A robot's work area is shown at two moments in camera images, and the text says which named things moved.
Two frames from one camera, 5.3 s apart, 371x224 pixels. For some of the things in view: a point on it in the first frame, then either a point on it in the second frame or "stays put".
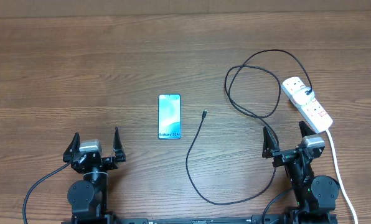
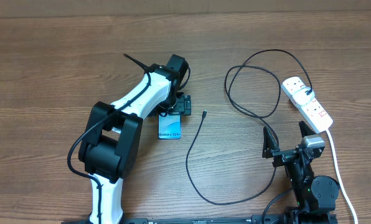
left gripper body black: x=108 y=163 to x=182 y=105
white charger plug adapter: x=300 y=98 stays put
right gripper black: x=270 y=150 stays put
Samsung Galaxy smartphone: x=169 y=116 stays put
